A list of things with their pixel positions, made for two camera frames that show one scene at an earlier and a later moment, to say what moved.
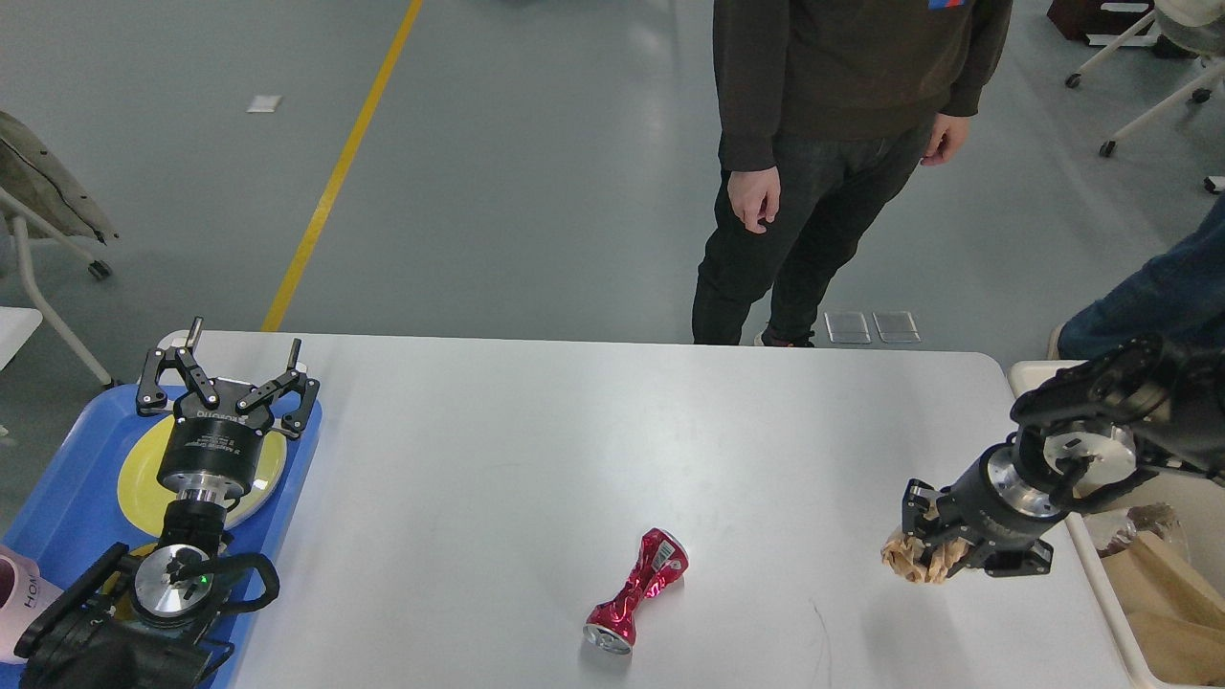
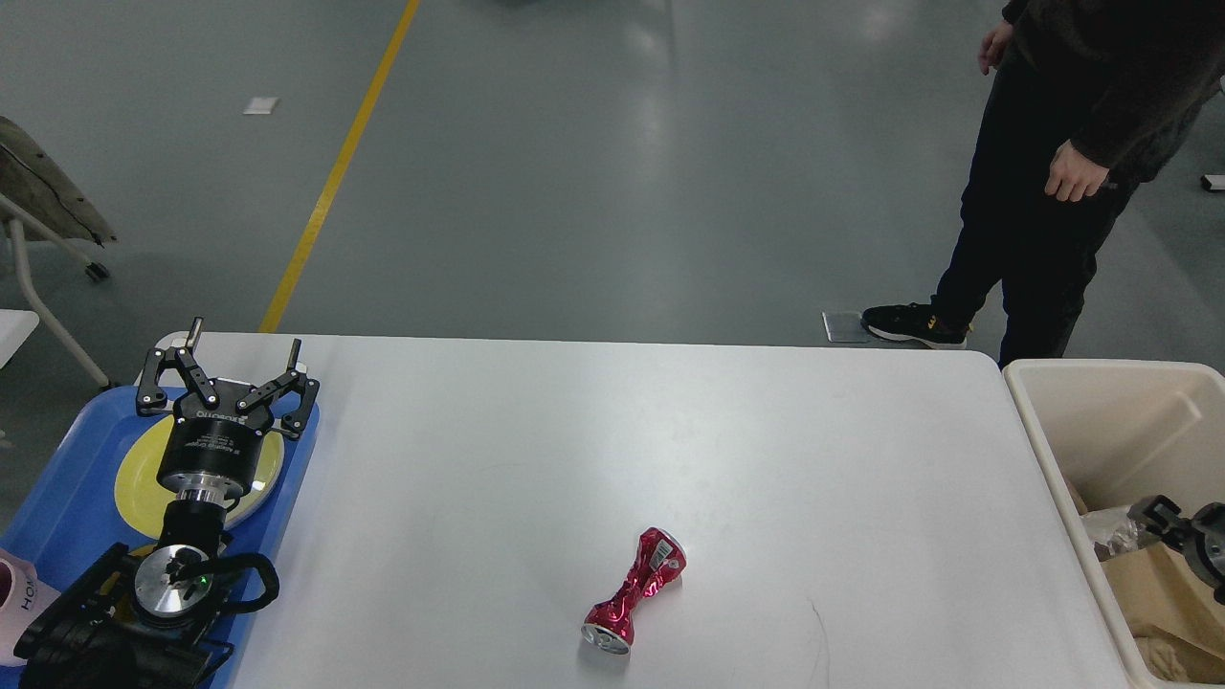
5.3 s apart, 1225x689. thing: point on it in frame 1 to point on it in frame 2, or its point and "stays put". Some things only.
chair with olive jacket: x=36 y=192 stays put
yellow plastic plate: x=144 y=498 stays put
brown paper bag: x=1176 y=618 stays put
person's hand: x=755 y=195 to x=1072 y=176
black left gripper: x=213 y=448 stays put
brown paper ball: x=902 y=554 to x=1174 y=658
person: x=823 y=110 to x=1084 y=99
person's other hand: x=948 y=135 to x=994 y=45
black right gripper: x=996 y=500 to x=1203 y=544
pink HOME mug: x=23 y=594 stays put
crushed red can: x=662 y=559 stays put
